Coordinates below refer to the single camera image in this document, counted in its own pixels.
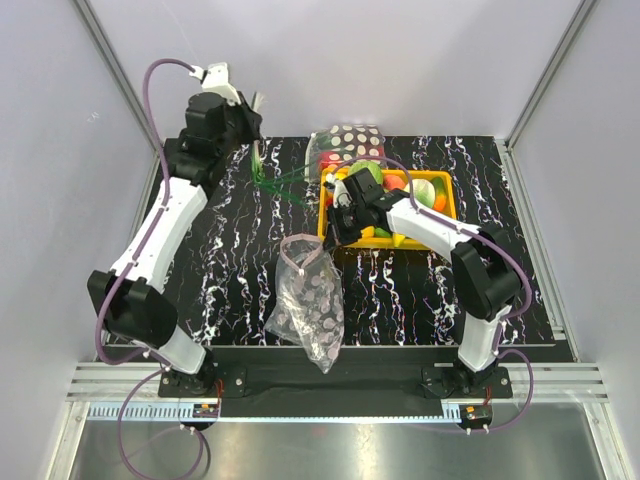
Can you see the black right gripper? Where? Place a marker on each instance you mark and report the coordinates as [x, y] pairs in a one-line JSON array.
[[335, 236]]

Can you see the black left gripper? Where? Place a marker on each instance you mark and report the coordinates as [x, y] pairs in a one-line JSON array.
[[253, 120]]

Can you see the yellow fake pear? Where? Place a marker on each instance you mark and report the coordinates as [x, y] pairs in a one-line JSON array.
[[368, 232]]

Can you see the green fake leaf vegetable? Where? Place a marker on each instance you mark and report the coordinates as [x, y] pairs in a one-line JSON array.
[[372, 166]]

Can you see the clear zip top bag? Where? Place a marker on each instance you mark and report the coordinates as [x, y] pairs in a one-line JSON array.
[[309, 309]]

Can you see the yellow fake banana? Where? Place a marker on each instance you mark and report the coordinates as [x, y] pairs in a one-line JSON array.
[[398, 240]]

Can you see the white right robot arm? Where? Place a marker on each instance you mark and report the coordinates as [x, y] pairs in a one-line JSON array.
[[487, 279]]

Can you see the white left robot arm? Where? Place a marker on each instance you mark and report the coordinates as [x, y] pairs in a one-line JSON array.
[[129, 298]]

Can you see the fake peach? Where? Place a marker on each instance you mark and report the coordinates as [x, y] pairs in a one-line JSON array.
[[392, 182]]

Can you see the polka dot zip bag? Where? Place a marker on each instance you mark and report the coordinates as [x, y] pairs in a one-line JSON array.
[[338, 143]]

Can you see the green fake cabbage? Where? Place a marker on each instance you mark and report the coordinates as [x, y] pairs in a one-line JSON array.
[[424, 192]]

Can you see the small fake carrot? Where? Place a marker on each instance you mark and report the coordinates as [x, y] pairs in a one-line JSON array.
[[440, 200]]

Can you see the yellow plastic bin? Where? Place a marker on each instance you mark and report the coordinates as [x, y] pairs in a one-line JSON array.
[[385, 241]]

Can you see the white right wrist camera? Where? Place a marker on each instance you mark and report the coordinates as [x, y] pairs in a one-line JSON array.
[[338, 195]]

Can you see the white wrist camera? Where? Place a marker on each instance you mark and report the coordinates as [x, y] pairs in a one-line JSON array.
[[338, 195], [216, 79]]

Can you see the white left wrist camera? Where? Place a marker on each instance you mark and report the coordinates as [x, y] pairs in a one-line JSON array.
[[216, 79]]

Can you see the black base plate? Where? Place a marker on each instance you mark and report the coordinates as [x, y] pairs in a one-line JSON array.
[[429, 371]]

